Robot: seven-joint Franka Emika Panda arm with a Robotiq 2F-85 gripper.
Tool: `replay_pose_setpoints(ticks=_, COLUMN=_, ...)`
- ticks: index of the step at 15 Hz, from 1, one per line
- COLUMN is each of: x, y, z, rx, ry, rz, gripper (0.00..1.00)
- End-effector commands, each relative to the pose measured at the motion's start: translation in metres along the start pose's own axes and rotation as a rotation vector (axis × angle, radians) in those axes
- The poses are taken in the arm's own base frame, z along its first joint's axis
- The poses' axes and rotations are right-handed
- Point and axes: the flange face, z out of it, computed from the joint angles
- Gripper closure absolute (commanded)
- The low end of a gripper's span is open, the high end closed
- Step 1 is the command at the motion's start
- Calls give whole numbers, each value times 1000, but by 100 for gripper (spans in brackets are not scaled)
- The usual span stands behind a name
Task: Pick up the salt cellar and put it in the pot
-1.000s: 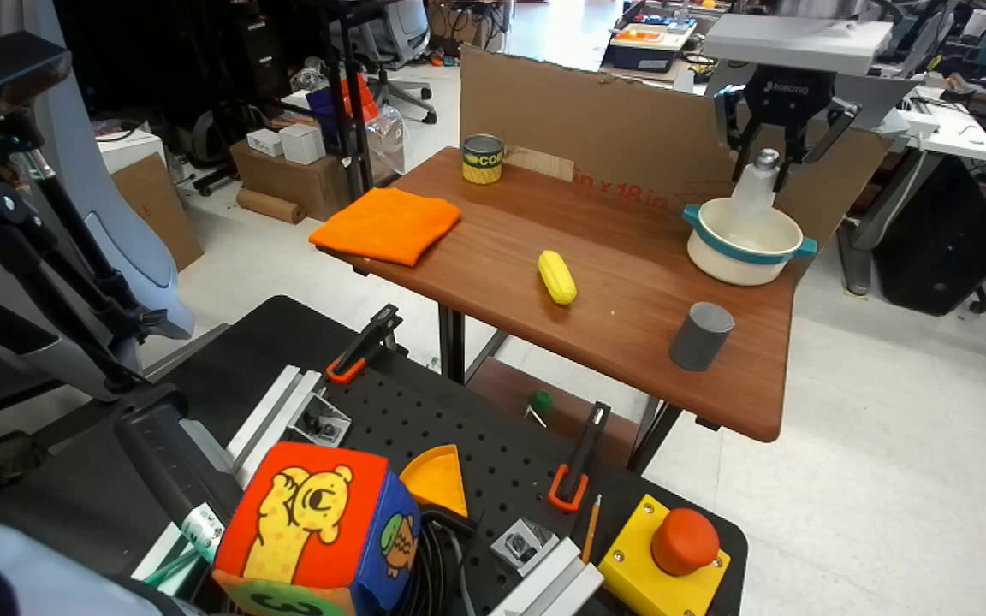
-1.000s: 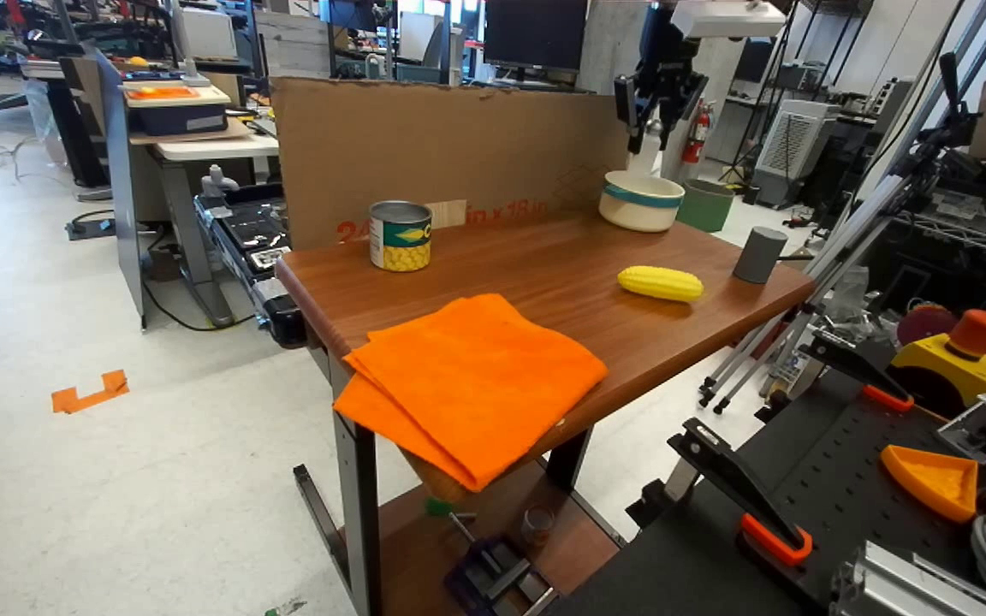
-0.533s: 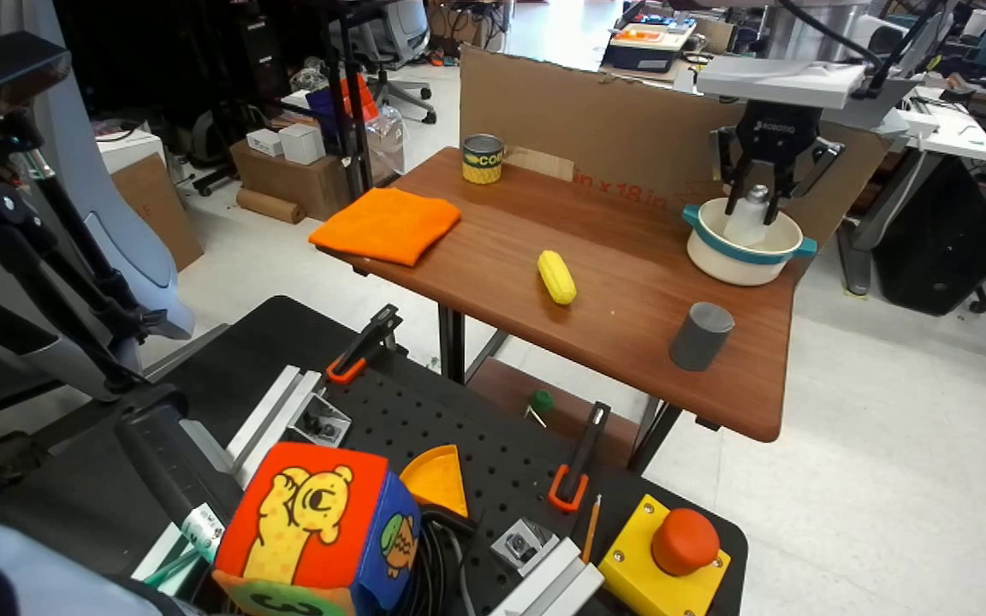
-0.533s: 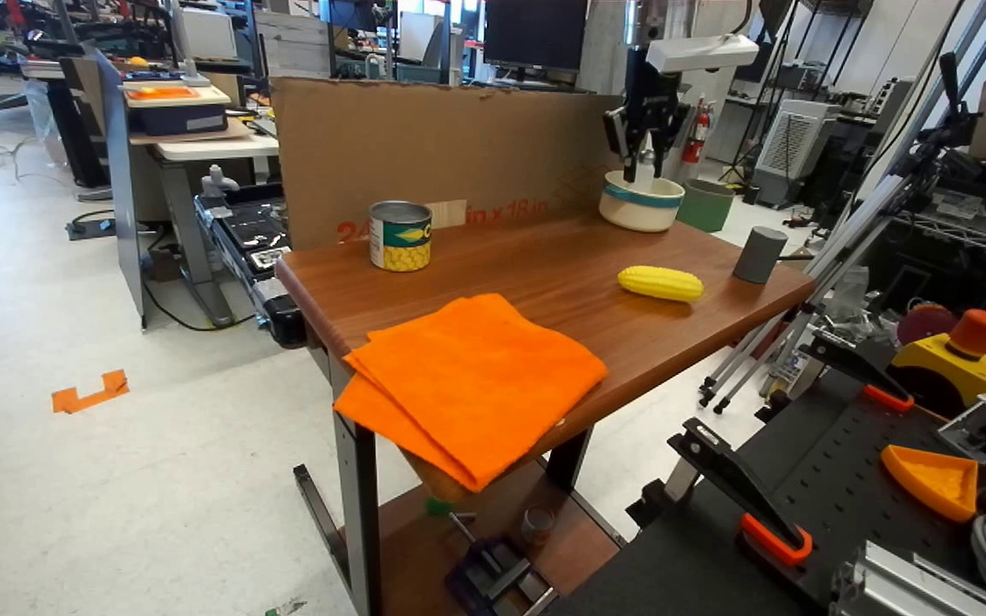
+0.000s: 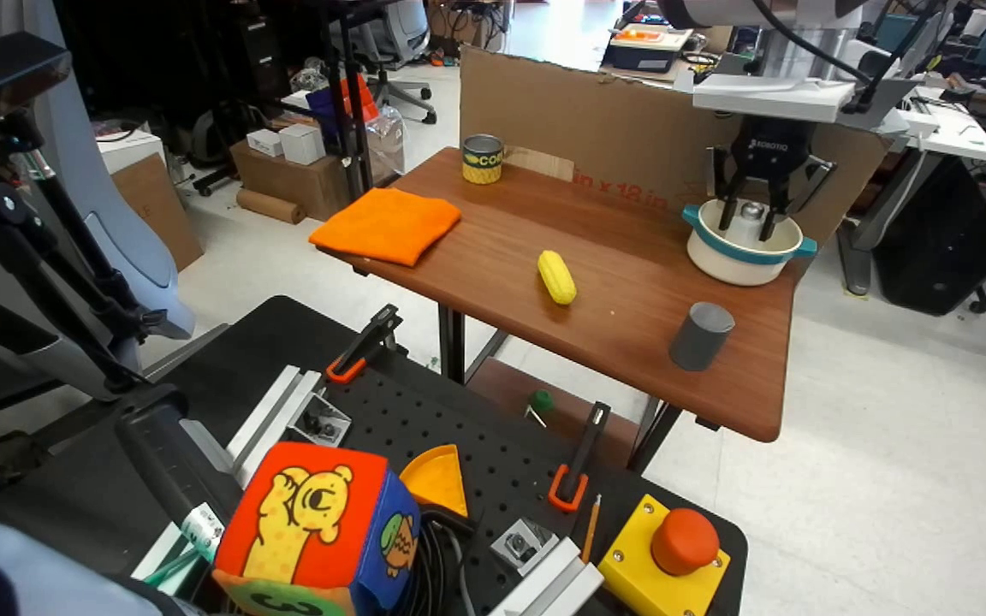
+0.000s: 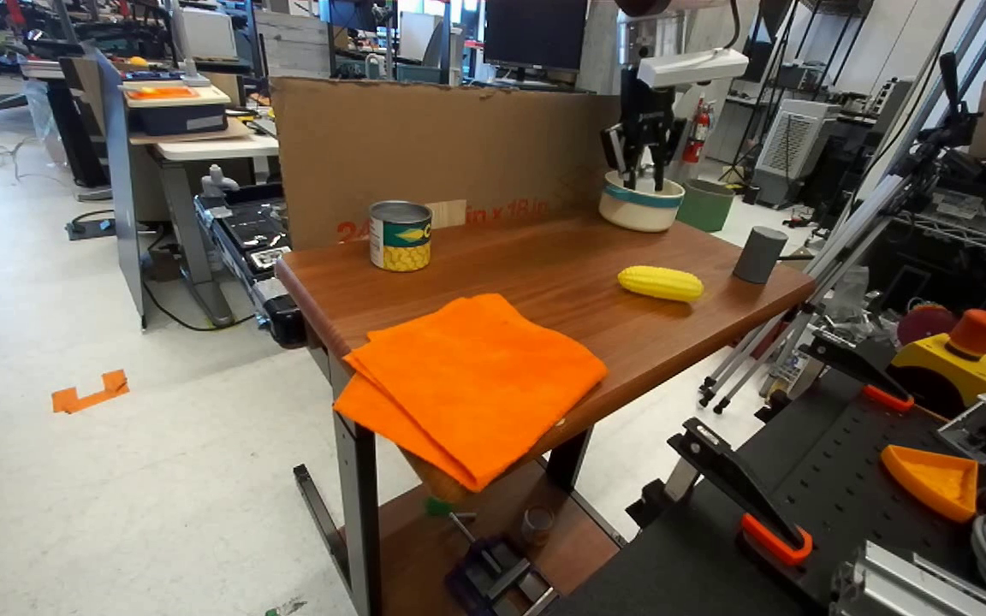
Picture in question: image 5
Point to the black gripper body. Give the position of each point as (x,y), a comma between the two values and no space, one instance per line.
(767,153)

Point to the colourful plush bear cube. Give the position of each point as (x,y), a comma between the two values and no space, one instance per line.
(310,532)

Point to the small green object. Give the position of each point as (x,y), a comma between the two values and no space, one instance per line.
(538,408)

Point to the orange folded cloth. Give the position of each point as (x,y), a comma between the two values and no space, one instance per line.
(390,223)

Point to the yellow orange wedge piece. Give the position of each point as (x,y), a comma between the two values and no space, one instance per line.
(441,481)

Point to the tall brown cardboard box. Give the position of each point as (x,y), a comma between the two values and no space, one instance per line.
(157,207)

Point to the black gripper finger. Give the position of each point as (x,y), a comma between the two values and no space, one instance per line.
(731,204)
(776,214)

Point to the yellow toy corn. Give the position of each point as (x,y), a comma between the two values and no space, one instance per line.
(555,280)

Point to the low brown cardboard box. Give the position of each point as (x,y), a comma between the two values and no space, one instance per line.
(293,184)

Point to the yellow emergency stop button box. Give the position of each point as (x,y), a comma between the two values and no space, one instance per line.
(658,566)

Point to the white salt cellar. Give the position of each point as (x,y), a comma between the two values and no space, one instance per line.
(756,209)

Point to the blue grey office chair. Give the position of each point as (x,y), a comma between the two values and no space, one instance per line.
(100,193)

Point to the white office desk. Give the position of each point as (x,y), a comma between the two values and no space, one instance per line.
(956,131)

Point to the brown cardboard panel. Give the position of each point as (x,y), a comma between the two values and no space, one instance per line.
(607,131)

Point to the grey cylindrical cup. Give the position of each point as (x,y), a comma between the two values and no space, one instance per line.
(700,337)

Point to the white small boxes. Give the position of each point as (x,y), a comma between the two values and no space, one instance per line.
(290,142)

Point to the small flat wooden block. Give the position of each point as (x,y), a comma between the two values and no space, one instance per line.
(541,167)

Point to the black table leg frame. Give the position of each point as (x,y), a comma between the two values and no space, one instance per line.
(453,345)

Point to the printed marker tag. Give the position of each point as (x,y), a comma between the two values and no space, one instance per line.
(321,418)
(523,545)

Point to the black orange spring clamp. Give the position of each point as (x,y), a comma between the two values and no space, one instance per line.
(580,465)
(362,345)

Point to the small green-lidded jar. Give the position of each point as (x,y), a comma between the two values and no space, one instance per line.
(481,159)

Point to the wooden pencil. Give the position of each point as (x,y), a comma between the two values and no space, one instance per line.
(595,528)

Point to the black perforated base board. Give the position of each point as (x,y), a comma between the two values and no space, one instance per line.
(481,440)

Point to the aluminium profile rail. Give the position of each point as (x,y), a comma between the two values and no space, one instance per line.
(275,415)
(550,582)

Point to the black camera tripod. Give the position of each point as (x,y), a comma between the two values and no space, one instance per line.
(15,253)

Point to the white pot with teal rim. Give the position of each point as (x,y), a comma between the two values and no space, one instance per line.
(734,254)

